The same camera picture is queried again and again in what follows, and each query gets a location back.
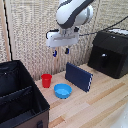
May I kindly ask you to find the red plastic cup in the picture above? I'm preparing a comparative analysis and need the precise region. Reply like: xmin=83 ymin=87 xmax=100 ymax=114
xmin=40 ymin=73 xmax=53 ymax=89

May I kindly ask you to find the black fabric storage bin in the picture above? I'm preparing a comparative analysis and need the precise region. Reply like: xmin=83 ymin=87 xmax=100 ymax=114
xmin=0 ymin=59 xmax=51 ymax=128

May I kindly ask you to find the black cable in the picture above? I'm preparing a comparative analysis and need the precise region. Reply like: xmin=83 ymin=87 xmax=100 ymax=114
xmin=78 ymin=14 xmax=128 ymax=37

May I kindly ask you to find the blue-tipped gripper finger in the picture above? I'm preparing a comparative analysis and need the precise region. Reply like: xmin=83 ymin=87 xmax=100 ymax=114
xmin=52 ymin=48 xmax=58 ymax=58
xmin=64 ymin=46 xmax=70 ymax=55

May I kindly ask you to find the dark blue flat box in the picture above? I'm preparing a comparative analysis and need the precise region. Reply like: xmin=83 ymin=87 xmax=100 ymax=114
xmin=64 ymin=61 xmax=94 ymax=93

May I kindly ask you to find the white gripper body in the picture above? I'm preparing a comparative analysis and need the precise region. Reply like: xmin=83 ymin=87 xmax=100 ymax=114
xmin=45 ymin=28 xmax=80 ymax=49

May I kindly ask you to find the blue plastic bowl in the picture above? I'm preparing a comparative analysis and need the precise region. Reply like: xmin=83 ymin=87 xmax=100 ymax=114
xmin=53 ymin=83 xmax=73 ymax=100

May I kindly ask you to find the black box appliance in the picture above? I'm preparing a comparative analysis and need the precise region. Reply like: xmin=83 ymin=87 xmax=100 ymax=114
xmin=87 ymin=28 xmax=128 ymax=80

